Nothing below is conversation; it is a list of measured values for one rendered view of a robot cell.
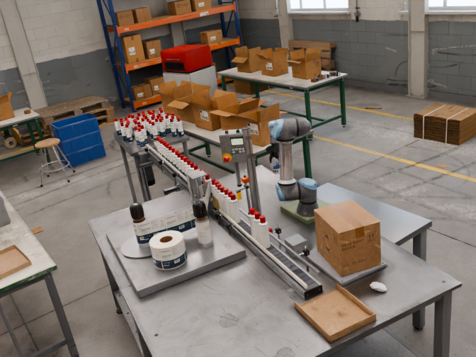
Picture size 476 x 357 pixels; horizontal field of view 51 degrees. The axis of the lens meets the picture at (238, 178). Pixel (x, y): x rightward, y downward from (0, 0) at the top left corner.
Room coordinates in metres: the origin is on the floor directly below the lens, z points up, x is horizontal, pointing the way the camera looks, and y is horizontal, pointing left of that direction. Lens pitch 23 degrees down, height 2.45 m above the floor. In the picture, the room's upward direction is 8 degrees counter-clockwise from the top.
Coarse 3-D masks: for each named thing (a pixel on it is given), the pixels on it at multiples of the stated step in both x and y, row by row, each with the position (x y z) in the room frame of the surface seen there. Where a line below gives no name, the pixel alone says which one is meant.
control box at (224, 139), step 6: (222, 132) 3.00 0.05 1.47; (234, 132) 2.96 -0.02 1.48; (240, 132) 2.95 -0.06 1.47; (222, 138) 2.95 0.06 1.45; (228, 138) 2.94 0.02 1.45; (222, 144) 2.95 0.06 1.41; (228, 144) 2.94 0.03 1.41; (222, 150) 2.95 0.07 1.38; (228, 150) 2.94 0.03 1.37; (222, 156) 2.95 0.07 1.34; (228, 156) 2.94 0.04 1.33; (234, 156) 2.94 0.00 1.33; (240, 156) 2.93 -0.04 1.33; (246, 156) 2.92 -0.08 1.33; (228, 162) 2.95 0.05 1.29
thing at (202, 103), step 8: (192, 96) 5.53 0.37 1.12; (200, 96) 5.59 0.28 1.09; (208, 96) 5.65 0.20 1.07; (216, 96) 5.62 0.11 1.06; (192, 104) 5.40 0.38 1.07; (200, 104) 5.58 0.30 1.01; (208, 104) 5.64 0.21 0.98; (216, 104) 5.58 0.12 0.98; (200, 112) 5.38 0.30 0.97; (200, 120) 5.41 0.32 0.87; (208, 120) 5.27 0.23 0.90; (216, 120) 5.28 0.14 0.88; (208, 128) 5.30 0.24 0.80; (216, 128) 5.27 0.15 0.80
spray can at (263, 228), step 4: (260, 216) 2.56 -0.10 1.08; (264, 216) 2.55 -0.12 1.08; (260, 220) 2.54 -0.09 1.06; (264, 220) 2.54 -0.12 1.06; (260, 224) 2.54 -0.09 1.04; (264, 224) 2.53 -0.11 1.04; (260, 228) 2.54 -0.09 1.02; (264, 228) 2.52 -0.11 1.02; (260, 232) 2.54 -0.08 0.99; (264, 232) 2.52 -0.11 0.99; (264, 236) 2.52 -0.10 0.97; (268, 236) 2.54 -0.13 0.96; (264, 240) 2.53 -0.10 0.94; (268, 240) 2.53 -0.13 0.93; (264, 244) 2.53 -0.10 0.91; (268, 244) 2.53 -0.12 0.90; (268, 248) 2.53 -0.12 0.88
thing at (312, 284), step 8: (216, 208) 3.15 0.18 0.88; (232, 224) 2.89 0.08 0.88; (240, 224) 2.87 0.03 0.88; (240, 232) 2.78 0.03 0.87; (248, 232) 2.75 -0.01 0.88; (272, 248) 2.53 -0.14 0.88; (280, 256) 2.42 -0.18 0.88; (288, 264) 2.33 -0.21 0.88; (296, 272) 2.25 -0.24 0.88; (304, 272) 2.24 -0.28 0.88; (296, 280) 2.17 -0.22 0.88; (304, 280) 2.16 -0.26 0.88; (312, 280) 2.15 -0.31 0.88; (304, 288) 2.10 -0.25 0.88; (312, 288) 2.09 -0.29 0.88
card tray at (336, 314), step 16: (336, 288) 2.12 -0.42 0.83; (304, 304) 2.03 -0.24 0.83; (320, 304) 2.02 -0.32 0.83; (336, 304) 2.00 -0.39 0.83; (352, 304) 1.98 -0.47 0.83; (320, 320) 1.90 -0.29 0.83; (336, 320) 1.88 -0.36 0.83; (352, 320) 1.86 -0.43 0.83; (368, 320) 1.83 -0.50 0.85; (336, 336) 1.76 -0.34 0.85
